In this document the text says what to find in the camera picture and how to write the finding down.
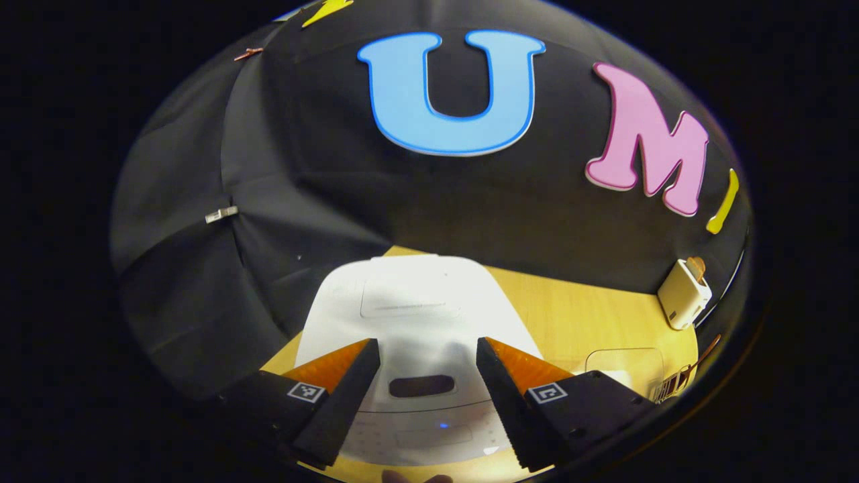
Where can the orange cloth clip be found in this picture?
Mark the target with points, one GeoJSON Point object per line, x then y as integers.
{"type": "Point", "coordinates": [248, 54]}

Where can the brown wooden spoon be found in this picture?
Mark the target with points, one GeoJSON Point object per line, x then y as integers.
{"type": "Point", "coordinates": [701, 359]}

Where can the white toaster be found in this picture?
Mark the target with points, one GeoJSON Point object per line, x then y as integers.
{"type": "Point", "coordinates": [681, 298]}

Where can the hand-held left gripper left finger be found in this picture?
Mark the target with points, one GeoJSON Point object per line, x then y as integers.
{"type": "Point", "coordinates": [342, 406]}

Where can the black backdrop cloth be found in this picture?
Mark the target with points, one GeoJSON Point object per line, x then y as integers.
{"type": "Point", "coordinates": [335, 188]}

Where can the brown toast slice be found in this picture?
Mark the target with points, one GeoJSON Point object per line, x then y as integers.
{"type": "Point", "coordinates": [698, 267]}

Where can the white rice cooker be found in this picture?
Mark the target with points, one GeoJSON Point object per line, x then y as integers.
{"type": "Point", "coordinates": [416, 302]}

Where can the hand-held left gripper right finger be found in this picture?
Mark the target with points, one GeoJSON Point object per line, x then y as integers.
{"type": "Point", "coordinates": [507, 406]}

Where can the white cloth clip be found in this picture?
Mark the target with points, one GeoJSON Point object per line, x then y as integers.
{"type": "Point", "coordinates": [221, 215]}

